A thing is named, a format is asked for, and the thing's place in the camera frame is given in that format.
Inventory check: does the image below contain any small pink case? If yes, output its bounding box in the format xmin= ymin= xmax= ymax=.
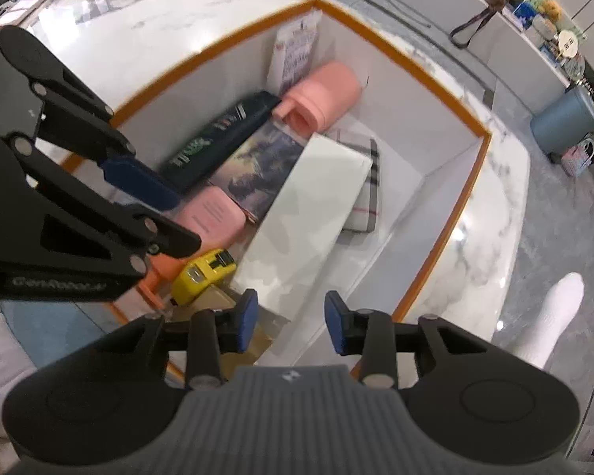
xmin=175 ymin=186 xmax=247 ymax=255

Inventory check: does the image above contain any pink silicone bottle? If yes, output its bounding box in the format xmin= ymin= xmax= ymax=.
xmin=272 ymin=61 xmax=362 ymax=139

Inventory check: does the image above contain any pink tray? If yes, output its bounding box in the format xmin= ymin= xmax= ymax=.
xmin=0 ymin=0 xmax=47 ymax=26

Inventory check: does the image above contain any white lotion tube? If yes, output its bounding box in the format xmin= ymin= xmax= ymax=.
xmin=266 ymin=10 xmax=322 ymax=97

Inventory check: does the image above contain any yellow tape measure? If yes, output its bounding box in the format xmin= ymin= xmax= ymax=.
xmin=170 ymin=249 xmax=237 ymax=306

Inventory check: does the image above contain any black strap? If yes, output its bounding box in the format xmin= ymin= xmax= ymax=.
xmin=447 ymin=0 xmax=515 ymax=51

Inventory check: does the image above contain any brown cardboard box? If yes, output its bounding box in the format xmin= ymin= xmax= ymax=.
xmin=167 ymin=289 xmax=272 ymax=390

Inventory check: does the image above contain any plaid glasses case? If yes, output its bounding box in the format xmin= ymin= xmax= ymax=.
xmin=325 ymin=127 xmax=382 ymax=234

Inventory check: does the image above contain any white box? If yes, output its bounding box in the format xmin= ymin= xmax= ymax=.
xmin=230 ymin=135 xmax=372 ymax=322

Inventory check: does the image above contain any dark illustrated card box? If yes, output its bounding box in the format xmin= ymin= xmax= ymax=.
xmin=209 ymin=121 xmax=307 ymax=223

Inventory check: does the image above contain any dark blue shampoo bottle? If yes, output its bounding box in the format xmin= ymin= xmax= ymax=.
xmin=158 ymin=90 xmax=281 ymax=194

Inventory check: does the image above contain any orange storage box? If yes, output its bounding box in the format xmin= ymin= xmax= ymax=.
xmin=58 ymin=0 xmax=494 ymax=382

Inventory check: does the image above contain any white sock foot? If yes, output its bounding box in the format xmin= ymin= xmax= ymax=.
xmin=512 ymin=272 xmax=585 ymax=369

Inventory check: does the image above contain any small pastel gift bag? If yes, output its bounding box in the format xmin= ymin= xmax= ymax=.
xmin=561 ymin=139 xmax=594 ymax=178

